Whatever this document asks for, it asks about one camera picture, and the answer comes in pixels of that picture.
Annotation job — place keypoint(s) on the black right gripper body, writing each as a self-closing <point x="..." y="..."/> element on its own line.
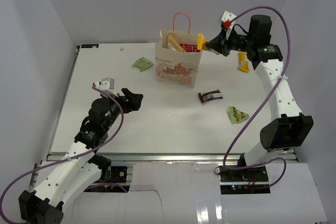
<point x="239" y="42"/>

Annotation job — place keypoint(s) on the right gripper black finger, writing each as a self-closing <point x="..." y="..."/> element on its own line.
<point x="221" y="37"/>
<point x="219" y="46"/>

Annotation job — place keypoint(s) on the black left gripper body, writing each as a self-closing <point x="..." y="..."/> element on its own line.
<point x="124" y="105"/>

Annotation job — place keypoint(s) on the yellow snack bar wrapper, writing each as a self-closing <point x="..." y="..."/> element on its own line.
<point x="201" y="44"/>

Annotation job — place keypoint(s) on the red foil snack packet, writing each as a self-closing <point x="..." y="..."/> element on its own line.
<point x="189" y="48"/>

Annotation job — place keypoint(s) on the large brown paper snack bag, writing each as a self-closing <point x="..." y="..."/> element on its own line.
<point x="175" y="43"/>

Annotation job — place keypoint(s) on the brown chocolate bar wrapper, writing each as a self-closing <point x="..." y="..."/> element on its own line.
<point x="210" y="96"/>

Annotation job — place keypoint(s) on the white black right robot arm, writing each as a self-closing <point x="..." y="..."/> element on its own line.
<point x="288" y="127"/>

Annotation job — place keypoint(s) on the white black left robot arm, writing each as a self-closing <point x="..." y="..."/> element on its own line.
<point x="81" y="166"/>

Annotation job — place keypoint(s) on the cream bear paper bag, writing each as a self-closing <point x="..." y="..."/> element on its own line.
<point x="173" y="67"/>

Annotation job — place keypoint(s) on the yellow snack packet far right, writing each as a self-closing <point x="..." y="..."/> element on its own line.
<point x="242" y="62"/>

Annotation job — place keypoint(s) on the blue logo sticker left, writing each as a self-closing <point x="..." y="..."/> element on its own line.
<point x="89" y="46"/>

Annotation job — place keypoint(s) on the green triangular snack packet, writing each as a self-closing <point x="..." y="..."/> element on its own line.
<point x="236" y="116"/>

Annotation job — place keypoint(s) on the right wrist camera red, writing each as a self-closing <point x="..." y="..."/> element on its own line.
<point x="227" y="19"/>

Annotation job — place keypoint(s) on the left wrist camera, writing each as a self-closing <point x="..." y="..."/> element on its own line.
<point x="105" y="87"/>

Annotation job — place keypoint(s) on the aluminium frame rail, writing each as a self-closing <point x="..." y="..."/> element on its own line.
<point x="202" y="158"/>

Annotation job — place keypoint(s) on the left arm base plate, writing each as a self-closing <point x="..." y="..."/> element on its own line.
<point x="117" y="174"/>

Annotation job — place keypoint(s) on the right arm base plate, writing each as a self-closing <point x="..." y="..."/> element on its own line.
<point x="258" y="174"/>

